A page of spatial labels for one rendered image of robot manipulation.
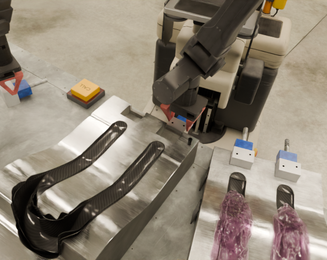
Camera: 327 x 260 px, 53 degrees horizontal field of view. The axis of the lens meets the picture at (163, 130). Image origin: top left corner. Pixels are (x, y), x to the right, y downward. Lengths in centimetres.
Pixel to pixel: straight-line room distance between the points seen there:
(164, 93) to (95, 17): 241
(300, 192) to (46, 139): 64
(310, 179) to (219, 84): 45
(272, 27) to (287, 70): 129
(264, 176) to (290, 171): 6
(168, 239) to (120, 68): 184
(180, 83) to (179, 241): 33
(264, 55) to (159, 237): 89
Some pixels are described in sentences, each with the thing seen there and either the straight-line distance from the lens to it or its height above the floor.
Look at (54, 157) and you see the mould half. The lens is 74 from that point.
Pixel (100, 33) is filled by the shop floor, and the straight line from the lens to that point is 282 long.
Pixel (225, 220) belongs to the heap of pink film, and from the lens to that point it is 64.
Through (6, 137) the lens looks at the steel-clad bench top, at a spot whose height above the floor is 80.
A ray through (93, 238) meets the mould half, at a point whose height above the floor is 93.
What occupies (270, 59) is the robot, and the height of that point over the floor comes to 74.
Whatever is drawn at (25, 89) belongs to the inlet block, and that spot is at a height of 84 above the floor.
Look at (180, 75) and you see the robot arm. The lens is 68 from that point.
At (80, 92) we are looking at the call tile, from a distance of 97.
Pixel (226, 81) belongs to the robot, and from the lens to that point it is 112.
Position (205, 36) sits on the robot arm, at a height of 114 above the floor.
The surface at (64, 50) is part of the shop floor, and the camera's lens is 265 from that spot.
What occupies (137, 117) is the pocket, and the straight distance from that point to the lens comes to 85.
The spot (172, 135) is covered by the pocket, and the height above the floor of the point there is 86.
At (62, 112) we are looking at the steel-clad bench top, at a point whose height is 80.
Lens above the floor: 147
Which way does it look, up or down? 47 degrees down
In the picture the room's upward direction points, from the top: 6 degrees clockwise
